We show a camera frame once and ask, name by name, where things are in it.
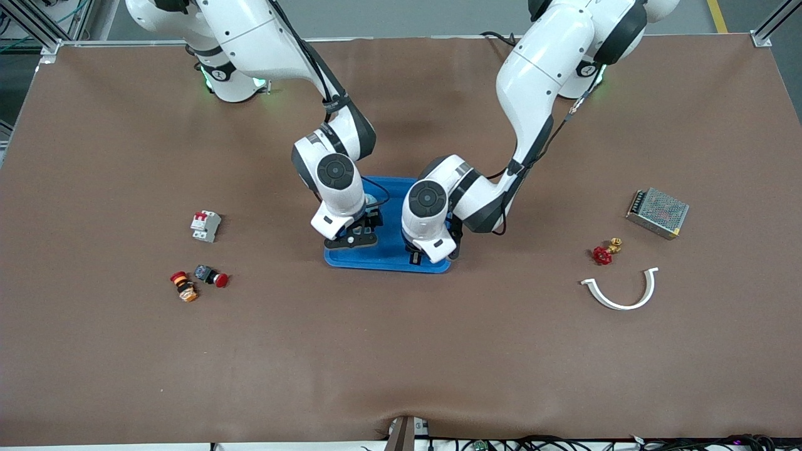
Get blue plastic tray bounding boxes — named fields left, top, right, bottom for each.
left=324, top=175, right=454, bottom=274

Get brown table mat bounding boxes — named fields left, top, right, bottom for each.
left=0, top=34, right=802, bottom=447

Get white red circuit breaker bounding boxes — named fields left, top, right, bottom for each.
left=190, top=210, right=222, bottom=243

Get red black push button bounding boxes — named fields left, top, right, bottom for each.
left=194, top=264, right=229, bottom=288

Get grey metal clamp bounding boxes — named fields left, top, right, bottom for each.
left=385, top=415, right=430, bottom=451

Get red orange emergency button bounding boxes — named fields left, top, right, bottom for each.
left=170, top=271, right=199, bottom=303

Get metal mesh power supply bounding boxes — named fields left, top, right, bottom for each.
left=625, top=187, right=690, bottom=241

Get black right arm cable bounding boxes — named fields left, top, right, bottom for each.
left=266, top=0, right=390, bottom=210

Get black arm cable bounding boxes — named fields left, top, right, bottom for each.
left=266, top=0, right=390, bottom=210
left=492, top=63, right=607, bottom=237

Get brass valve red handle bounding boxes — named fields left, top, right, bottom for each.
left=592, top=237, right=623, bottom=266

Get white curved plastic bracket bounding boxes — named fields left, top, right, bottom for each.
left=580, top=267, right=660, bottom=311

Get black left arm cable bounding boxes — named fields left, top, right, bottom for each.
left=492, top=63, right=607, bottom=237

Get black cable bundle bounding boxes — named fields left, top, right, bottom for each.
left=426, top=433, right=802, bottom=451

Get black base cables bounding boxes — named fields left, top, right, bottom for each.
left=480, top=30, right=522, bottom=48

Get aluminium frame post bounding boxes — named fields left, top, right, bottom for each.
left=0, top=0, right=95, bottom=66
left=751, top=0, right=802, bottom=48

